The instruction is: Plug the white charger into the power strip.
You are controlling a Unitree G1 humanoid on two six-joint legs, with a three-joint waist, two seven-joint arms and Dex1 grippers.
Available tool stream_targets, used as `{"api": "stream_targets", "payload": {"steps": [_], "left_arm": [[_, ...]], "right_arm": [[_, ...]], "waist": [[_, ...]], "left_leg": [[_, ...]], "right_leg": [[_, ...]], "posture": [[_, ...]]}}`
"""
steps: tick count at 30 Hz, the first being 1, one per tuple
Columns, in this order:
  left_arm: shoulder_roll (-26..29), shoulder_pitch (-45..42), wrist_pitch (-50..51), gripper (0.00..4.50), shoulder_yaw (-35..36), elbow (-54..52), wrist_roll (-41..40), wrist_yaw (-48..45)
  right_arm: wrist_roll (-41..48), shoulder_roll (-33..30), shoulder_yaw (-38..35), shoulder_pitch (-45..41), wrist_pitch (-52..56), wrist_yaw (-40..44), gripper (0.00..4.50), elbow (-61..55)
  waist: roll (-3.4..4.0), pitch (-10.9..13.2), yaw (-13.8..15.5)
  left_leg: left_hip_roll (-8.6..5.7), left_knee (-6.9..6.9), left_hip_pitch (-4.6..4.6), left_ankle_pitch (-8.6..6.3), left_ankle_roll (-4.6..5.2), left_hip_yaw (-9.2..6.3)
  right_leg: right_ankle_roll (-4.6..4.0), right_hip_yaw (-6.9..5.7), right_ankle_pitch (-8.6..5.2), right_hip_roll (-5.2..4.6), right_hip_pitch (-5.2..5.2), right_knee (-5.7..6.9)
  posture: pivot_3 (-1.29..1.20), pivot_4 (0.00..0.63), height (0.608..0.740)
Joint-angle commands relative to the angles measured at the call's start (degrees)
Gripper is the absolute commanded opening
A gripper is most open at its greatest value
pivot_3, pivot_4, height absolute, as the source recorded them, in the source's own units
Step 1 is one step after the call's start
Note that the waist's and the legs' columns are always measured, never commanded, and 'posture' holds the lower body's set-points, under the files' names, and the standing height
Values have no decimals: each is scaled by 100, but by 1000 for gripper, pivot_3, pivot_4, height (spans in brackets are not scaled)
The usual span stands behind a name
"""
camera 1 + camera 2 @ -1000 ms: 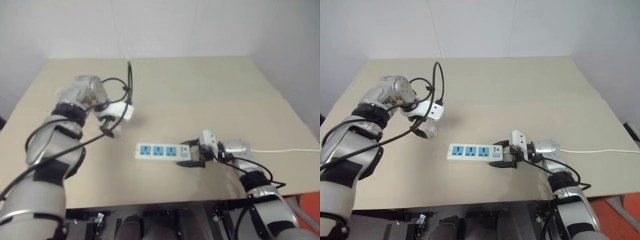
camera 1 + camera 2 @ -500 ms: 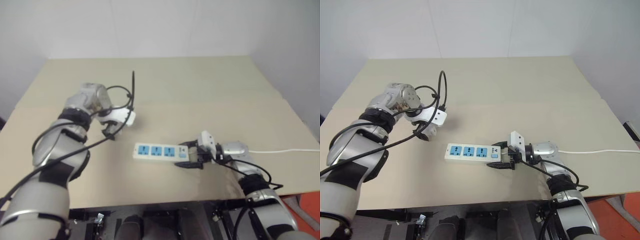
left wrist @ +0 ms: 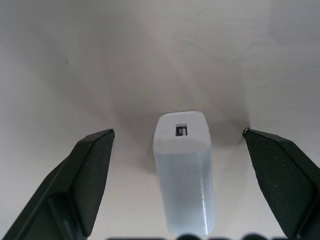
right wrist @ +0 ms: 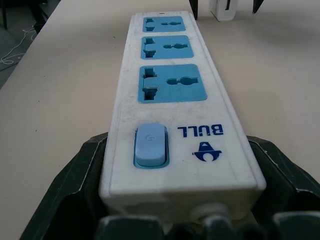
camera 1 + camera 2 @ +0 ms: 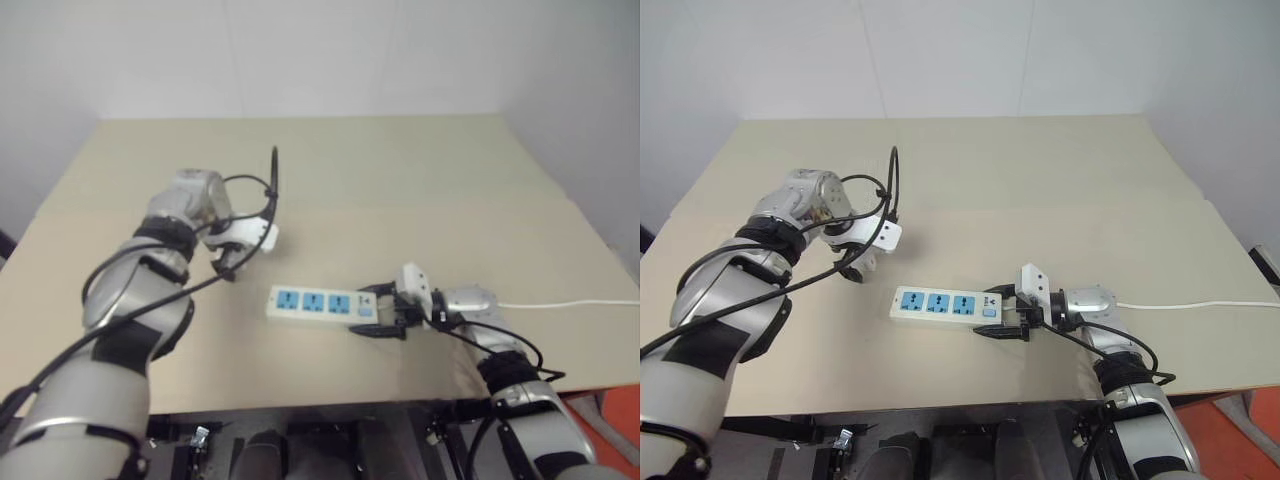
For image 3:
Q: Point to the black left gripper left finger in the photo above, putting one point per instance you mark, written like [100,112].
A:
[75,185]

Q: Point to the white USB charger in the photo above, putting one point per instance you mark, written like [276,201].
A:
[185,175]

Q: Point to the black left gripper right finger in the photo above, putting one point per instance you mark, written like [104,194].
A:
[282,182]

